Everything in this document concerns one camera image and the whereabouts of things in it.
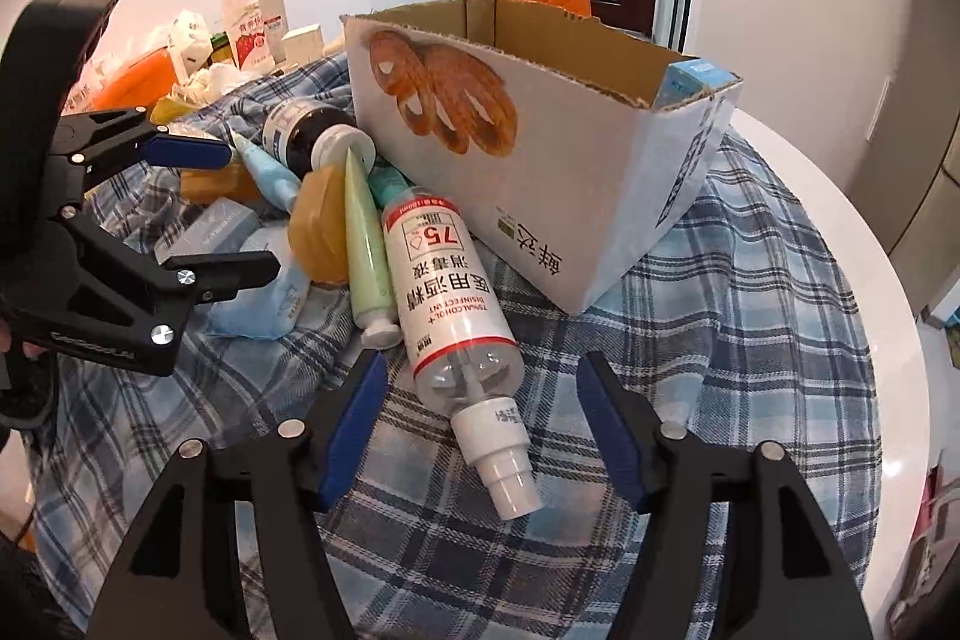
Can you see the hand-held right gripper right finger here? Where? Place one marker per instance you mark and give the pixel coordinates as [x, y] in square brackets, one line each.
[611, 431]

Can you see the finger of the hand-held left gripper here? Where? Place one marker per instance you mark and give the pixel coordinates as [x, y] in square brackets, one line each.
[191, 153]
[225, 291]

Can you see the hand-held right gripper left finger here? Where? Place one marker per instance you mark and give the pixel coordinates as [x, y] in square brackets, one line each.
[351, 434]

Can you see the clear red-label spray bottle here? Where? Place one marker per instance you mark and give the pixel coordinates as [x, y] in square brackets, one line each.
[442, 299]

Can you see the printed cardboard box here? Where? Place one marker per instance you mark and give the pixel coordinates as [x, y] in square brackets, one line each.
[457, 183]

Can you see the light blue mask packet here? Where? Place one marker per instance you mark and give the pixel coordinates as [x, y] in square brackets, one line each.
[262, 310]

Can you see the small amber soap bar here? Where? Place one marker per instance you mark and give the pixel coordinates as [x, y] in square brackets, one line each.
[225, 187]

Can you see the grey-blue flat box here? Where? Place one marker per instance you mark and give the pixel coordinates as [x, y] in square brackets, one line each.
[217, 227]

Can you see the light blue tube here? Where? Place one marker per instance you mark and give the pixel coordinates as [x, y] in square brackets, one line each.
[270, 179]

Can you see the orange plastic bag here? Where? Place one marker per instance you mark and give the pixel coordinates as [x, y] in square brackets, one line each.
[135, 78]

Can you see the dark bottle white cap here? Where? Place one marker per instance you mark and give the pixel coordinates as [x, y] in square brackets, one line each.
[300, 132]

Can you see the large amber soap bar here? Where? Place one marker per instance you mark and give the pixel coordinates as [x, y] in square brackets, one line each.
[319, 227]

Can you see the strawberry milk bottle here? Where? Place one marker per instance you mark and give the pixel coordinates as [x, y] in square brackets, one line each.
[251, 36]

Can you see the pale green tube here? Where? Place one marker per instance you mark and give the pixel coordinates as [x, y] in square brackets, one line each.
[367, 250]

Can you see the blue plaid blanket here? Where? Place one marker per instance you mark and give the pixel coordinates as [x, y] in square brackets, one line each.
[712, 310]

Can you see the small white box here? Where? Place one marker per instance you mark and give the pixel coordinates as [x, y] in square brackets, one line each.
[304, 40]

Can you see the teal tube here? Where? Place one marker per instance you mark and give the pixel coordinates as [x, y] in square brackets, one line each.
[390, 187]

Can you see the pink patterned bag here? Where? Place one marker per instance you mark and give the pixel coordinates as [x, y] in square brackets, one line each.
[930, 520]

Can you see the blue carton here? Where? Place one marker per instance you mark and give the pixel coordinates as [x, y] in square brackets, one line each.
[694, 78]

